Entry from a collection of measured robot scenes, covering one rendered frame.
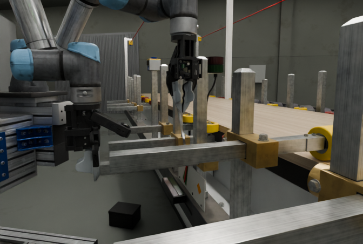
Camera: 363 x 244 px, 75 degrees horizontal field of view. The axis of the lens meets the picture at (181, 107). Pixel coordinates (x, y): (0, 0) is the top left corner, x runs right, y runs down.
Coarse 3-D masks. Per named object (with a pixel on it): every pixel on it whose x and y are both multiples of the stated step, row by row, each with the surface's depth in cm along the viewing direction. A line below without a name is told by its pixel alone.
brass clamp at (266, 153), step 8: (224, 136) 56; (232, 136) 52; (240, 136) 49; (248, 136) 49; (256, 136) 49; (248, 144) 46; (256, 144) 44; (264, 144) 44; (272, 144) 45; (248, 152) 46; (256, 152) 44; (264, 152) 44; (272, 152) 45; (248, 160) 46; (256, 160) 44; (264, 160) 44; (272, 160) 45; (256, 168) 44
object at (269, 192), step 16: (144, 112) 321; (224, 176) 105; (256, 176) 82; (272, 176) 74; (288, 176) 67; (304, 176) 62; (256, 192) 82; (272, 192) 74; (288, 192) 67; (304, 192) 62; (176, 208) 192; (256, 208) 82; (272, 208) 74
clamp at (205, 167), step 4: (200, 164) 71; (204, 164) 69; (208, 164) 69; (212, 164) 70; (216, 164) 70; (200, 168) 71; (204, 168) 69; (208, 168) 69; (212, 168) 70; (216, 168) 70
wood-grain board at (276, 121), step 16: (192, 112) 140; (208, 112) 140; (224, 112) 140; (256, 112) 140; (272, 112) 140; (288, 112) 140; (304, 112) 140; (224, 128) 96; (256, 128) 92; (272, 128) 92; (288, 128) 92; (304, 128) 92; (288, 160) 63; (304, 160) 58; (320, 160) 55
